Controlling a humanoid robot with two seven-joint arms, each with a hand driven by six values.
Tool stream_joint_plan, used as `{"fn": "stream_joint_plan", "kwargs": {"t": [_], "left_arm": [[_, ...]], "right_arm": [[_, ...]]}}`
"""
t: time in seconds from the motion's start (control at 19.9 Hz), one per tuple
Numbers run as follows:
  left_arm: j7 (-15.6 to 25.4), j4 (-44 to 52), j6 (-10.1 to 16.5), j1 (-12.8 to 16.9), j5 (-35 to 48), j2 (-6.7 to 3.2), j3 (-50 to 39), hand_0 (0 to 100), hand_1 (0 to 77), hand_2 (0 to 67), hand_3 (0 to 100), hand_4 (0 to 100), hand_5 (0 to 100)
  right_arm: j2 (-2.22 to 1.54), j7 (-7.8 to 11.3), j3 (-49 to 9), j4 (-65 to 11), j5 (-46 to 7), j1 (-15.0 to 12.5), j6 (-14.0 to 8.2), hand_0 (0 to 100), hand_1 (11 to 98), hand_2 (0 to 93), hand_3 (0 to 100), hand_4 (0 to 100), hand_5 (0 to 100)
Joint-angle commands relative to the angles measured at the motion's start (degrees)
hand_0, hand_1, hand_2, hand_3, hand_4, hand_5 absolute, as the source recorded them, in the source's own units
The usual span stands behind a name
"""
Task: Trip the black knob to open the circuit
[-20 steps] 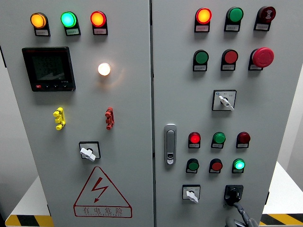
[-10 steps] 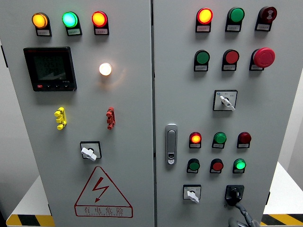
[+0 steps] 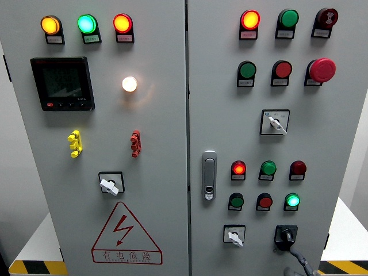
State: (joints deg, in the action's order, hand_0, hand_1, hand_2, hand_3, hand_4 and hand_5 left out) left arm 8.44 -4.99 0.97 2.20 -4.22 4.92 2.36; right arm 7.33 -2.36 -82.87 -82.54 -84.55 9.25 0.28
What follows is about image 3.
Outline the black knob turn switch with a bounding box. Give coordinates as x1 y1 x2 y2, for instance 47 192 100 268
273 225 298 252

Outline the black yellow striped tape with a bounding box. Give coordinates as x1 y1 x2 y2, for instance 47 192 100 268
317 260 368 275
7 260 68 276

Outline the small green lamp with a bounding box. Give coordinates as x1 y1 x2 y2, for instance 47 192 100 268
260 160 277 176
284 193 301 208

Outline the small red push button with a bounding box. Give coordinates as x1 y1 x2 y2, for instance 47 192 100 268
256 193 273 209

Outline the small green push button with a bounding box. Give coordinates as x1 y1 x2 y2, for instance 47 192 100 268
229 193 245 208

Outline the small red lamp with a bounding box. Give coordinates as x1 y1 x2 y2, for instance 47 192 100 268
231 160 247 175
289 160 307 176

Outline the silver door lock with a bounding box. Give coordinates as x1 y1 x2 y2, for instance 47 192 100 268
201 150 218 201

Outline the grey cabinet door with lock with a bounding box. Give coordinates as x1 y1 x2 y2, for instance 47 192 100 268
187 0 368 276

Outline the red warning triangle sign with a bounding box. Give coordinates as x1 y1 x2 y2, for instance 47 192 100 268
91 201 163 265

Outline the large red stop button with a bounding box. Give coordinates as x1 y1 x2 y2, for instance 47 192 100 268
304 57 336 86

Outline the large red push button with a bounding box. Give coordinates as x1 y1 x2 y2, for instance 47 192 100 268
271 60 293 79

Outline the grey cabinet door with display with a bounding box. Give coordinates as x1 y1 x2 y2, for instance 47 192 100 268
0 0 190 276

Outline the large green push button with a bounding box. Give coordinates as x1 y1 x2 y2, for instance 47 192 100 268
277 9 300 29
237 60 257 80

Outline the dark red buzzer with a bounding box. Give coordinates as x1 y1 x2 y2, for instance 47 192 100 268
315 7 339 29

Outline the large red indicator lamp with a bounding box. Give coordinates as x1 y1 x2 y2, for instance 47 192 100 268
240 9 261 31
112 13 133 34

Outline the white indicator lamp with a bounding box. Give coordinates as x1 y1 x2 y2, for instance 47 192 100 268
121 76 138 93

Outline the black digital display meter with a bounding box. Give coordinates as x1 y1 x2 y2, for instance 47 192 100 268
30 56 95 112

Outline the large green lit lamp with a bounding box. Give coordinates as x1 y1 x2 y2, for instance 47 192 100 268
76 14 98 35

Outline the large yellow indicator lamp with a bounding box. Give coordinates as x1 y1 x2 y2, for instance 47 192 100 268
40 15 62 36

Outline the small white-handle turn switch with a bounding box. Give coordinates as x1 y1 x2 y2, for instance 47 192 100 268
223 224 246 248

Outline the large white-handle turn switch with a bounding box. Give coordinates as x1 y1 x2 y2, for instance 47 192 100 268
259 109 290 136

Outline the small red handle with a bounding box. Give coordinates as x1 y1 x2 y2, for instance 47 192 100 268
130 129 141 158

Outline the white-handle turn switch plain plate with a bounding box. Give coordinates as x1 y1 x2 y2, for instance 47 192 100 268
98 171 125 197

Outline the small yellow handle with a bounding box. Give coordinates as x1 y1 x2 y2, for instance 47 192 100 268
67 129 83 159

